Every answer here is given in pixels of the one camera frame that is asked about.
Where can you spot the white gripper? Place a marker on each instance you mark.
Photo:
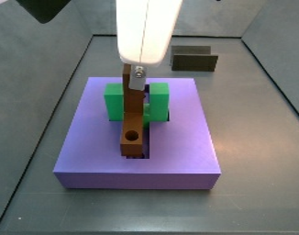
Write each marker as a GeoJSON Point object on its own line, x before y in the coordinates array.
{"type": "Point", "coordinates": [144, 26]}

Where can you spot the brown T-shaped block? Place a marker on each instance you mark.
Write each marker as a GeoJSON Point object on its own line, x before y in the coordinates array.
{"type": "Point", "coordinates": [131, 141]}

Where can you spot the black angle fixture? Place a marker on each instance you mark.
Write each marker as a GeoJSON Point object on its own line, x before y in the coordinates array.
{"type": "Point", "coordinates": [192, 58]}

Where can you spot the green U-shaped block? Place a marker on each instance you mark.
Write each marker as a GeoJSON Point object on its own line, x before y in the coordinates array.
{"type": "Point", "coordinates": [155, 104]}

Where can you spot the purple base block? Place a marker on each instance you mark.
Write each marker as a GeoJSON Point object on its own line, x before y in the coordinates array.
{"type": "Point", "coordinates": [182, 161]}

